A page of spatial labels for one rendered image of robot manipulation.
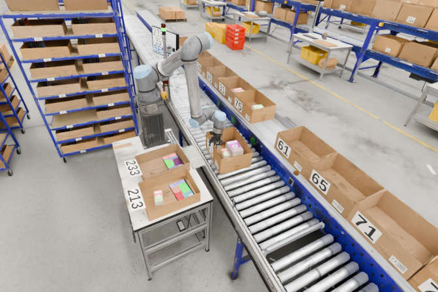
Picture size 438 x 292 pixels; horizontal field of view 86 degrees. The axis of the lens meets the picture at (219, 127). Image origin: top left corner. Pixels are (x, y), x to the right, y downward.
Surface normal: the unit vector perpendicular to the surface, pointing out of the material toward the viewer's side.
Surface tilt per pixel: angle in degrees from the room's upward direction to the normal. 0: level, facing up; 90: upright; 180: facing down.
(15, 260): 0
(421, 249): 1
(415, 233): 89
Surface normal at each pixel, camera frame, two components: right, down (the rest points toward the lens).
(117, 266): 0.05, -0.82
